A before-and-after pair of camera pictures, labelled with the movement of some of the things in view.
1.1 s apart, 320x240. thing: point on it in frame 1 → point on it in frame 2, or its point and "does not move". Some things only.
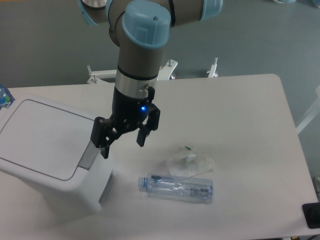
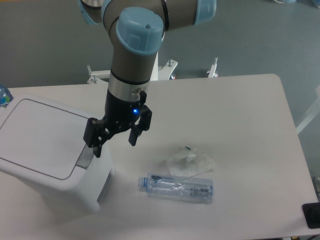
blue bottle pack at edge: x=6 y=98 does not move
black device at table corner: x=311 y=212 does not move
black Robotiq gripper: x=128 y=112 → x=120 y=113
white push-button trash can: x=48 y=146 does not move
